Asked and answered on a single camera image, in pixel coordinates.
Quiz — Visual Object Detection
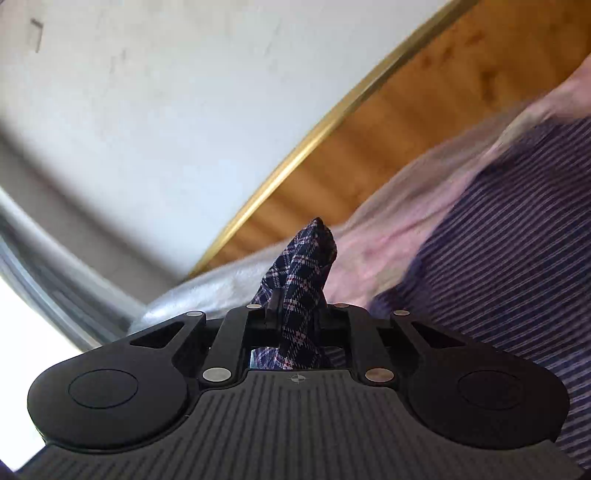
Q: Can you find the pink floral bedsheet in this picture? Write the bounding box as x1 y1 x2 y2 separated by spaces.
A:
129 69 591 333

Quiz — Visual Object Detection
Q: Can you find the wooden panel board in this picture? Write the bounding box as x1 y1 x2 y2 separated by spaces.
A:
189 0 591 278

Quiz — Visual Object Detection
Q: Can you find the navy plaid shirt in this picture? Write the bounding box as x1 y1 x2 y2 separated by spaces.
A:
249 115 591 467

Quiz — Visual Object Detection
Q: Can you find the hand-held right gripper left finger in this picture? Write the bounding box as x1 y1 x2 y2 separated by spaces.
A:
129 290 283 387

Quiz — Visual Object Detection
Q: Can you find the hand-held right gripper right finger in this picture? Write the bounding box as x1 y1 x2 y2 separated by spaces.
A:
321 304 468 387

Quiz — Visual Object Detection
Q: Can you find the grey window frame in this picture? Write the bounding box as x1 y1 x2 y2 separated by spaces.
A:
0 138 176 354

